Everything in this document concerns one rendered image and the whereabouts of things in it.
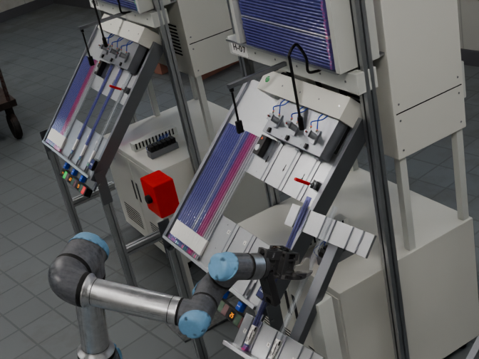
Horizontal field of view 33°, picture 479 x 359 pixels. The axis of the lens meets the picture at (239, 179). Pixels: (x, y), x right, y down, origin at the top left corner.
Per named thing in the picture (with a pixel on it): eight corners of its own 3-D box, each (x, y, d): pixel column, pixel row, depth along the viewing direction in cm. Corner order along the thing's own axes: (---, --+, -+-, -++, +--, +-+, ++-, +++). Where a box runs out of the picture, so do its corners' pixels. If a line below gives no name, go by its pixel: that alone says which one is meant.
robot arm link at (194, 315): (31, 275, 212) (206, 315, 202) (50, 251, 221) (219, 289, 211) (34, 308, 218) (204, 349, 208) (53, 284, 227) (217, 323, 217)
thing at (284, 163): (321, 213, 263) (311, 207, 260) (221, 157, 316) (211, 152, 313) (369, 125, 262) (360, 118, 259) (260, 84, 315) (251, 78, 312)
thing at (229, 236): (264, 310, 262) (256, 307, 260) (172, 238, 315) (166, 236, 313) (291, 258, 262) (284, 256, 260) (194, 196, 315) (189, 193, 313)
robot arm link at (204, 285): (182, 306, 218) (202, 283, 212) (194, 281, 227) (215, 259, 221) (204, 323, 218) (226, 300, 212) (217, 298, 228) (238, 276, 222)
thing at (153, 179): (184, 342, 369) (143, 197, 334) (162, 320, 388) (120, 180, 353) (228, 319, 379) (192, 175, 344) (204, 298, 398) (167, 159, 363)
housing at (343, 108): (366, 137, 263) (338, 119, 255) (281, 104, 302) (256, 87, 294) (377, 115, 263) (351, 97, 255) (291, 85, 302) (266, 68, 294)
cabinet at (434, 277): (361, 425, 304) (338, 294, 276) (260, 341, 360) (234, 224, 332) (482, 345, 329) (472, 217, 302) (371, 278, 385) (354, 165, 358)
